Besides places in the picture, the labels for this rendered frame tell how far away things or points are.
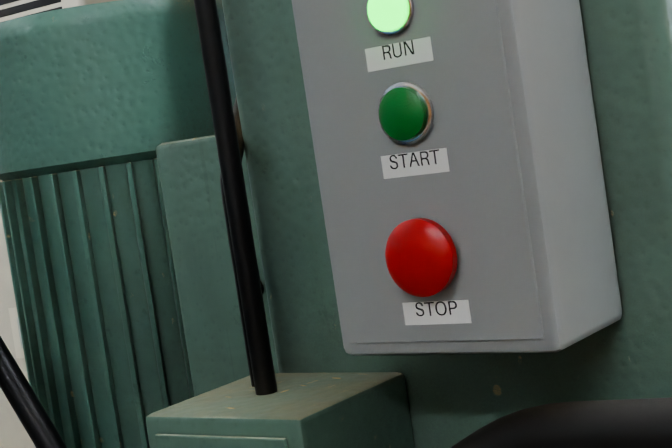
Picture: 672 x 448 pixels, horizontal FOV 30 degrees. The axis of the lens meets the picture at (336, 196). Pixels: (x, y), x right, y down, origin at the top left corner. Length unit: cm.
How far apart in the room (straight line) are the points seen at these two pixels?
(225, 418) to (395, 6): 19
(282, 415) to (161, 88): 27
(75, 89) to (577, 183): 34
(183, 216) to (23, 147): 12
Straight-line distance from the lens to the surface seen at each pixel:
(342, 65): 50
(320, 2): 50
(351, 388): 55
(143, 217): 73
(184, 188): 69
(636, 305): 52
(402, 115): 47
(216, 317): 69
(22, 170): 76
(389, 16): 48
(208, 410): 56
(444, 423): 57
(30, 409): 70
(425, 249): 47
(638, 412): 48
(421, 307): 49
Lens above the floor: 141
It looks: 3 degrees down
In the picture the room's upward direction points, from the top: 9 degrees counter-clockwise
